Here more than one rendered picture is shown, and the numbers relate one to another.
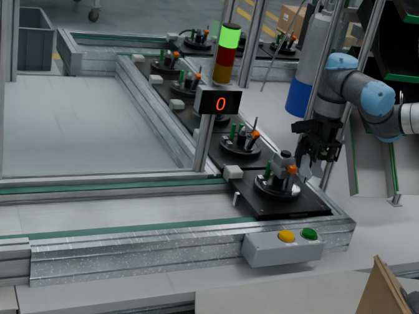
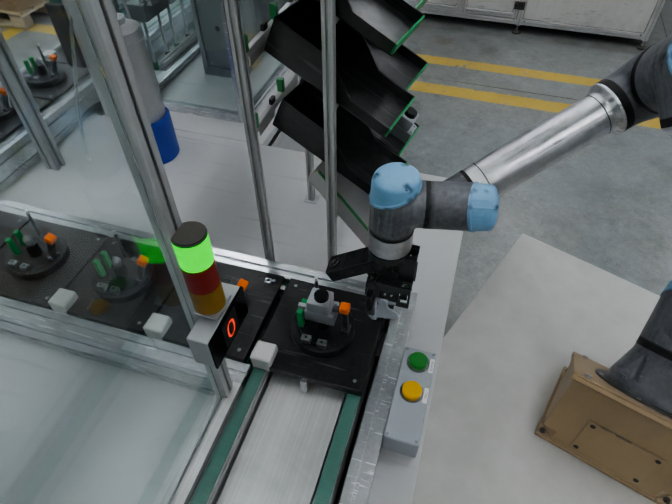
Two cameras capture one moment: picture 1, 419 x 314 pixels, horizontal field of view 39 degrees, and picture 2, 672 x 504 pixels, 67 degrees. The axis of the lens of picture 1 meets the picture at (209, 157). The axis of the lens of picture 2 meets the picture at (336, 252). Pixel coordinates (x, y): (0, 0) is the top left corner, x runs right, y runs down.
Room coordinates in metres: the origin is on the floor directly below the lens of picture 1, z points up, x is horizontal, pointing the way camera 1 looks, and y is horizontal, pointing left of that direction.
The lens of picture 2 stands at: (1.07, 0.21, 1.90)
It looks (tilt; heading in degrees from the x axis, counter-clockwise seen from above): 47 degrees down; 315
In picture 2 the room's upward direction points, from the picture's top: 1 degrees counter-clockwise
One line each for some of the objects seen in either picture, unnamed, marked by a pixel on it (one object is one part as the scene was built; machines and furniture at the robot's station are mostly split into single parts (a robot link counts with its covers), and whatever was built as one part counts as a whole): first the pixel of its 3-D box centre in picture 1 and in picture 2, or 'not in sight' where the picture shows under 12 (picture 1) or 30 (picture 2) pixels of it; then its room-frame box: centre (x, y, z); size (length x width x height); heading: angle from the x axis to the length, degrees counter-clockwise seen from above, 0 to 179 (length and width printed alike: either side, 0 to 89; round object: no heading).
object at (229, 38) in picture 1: (229, 36); (193, 248); (1.56, 0.01, 1.38); 0.05 x 0.05 x 0.05
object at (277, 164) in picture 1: (281, 161); (317, 303); (1.56, -0.21, 1.06); 0.08 x 0.04 x 0.07; 28
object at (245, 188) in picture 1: (275, 192); (323, 332); (1.55, -0.21, 0.96); 0.24 x 0.24 x 0.02; 28
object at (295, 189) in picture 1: (277, 187); (322, 327); (1.55, -0.21, 0.98); 0.14 x 0.14 x 0.02
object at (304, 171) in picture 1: (306, 171); (383, 311); (1.42, -0.26, 1.11); 0.06 x 0.03 x 0.09; 28
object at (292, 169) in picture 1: (288, 177); (341, 316); (1.51, -0.23, 1.04); 0.04 x 0.02 x 0.08; 28
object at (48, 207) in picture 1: (175, 209); (263, 470); (1.43, 0.06, 0.91); 0.84 x 0.28 x 0.10; 118
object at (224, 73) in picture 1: (222, 71); (206, 293); (1.56, 0.01, 1.28); 0.05 x 0.05 x 0.05
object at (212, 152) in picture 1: (242, 137); (213, 291); (1.77, -0.09, 1.01); 0.24 x 0.24 x 0.13; 28
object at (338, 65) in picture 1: (338, 77); (395, 202); (1.43, -0.27, 1.37); 0.09 x 0.08 x 0.11; 40
